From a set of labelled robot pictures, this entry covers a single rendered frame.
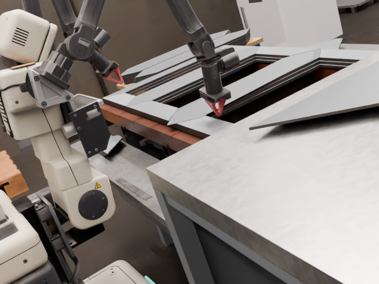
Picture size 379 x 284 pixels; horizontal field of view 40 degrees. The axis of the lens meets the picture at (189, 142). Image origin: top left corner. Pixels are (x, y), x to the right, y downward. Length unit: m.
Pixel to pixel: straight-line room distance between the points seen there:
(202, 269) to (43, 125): 0.83
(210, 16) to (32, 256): 5.26
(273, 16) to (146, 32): 1.60
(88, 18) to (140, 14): 4.56
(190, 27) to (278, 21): 3.60
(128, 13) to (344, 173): 5.39
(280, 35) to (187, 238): 4.34
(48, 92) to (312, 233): 1.04
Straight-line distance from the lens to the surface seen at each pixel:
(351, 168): 0.79
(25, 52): 1.67
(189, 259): 1.07
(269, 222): 0.71
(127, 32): 6.05
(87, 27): 1.55
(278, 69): 2.14
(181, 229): 1.04
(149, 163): 2.08
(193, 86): 2.34
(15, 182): 4.45
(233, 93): 1.99
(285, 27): 5.22
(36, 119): 1.72
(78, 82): 5.86
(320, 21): 5.52
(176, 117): 1.92
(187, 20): 1.68
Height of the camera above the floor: 1.41
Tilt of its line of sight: 20 degrees down
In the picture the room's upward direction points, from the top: 19 degrees counter-clockwise
